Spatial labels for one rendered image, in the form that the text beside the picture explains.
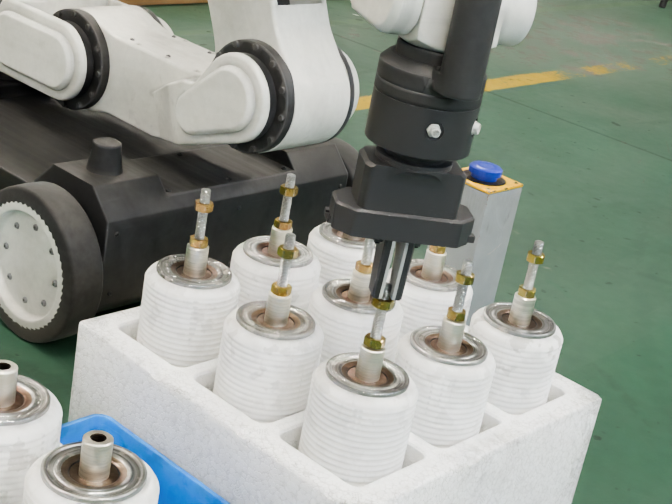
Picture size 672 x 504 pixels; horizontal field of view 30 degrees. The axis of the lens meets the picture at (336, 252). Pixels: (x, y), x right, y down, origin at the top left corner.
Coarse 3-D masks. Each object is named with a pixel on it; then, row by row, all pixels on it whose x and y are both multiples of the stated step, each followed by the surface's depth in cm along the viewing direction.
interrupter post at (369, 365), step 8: (360, 352) 110; (368, 352) 109; (376, 352) 109; (384, 352) 110; (360, 360) 110; (368, 360) 109; (376, 360) 109; (360, 368) 110; (368, 368) 110; (376, 368) 110; (360, 376) 110; (368, 376) 110; (376, 376) 110
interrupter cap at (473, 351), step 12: (420, 336) 120; (432, 336) 121; (468, 336) 122; (420, 348) 117; (432, 348) 118; (468, 348) 120; (480, 348) 120; (444, 360) 116; (456, 360) 116; (468, 360) 117; (480, 360) 117
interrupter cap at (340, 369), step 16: (352, 352) 114; (336, 368) 111; (352, 368) 112; (384, 368) 113; (400, 368) 113; (336, 384) 109; (352, 384) 109; (368, 384) 110; (384, 384) 110; (400, 384) 110
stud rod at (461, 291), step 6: (462, 264) 116; (468, 264) 116; (462, 270) 116; (468, 270) 116; (462, 288) 117; (456, 294) 117; (462, 294) 117; (456, 300) 118; (462, 300) 117; (456, 306) 118; (462, 306) 118
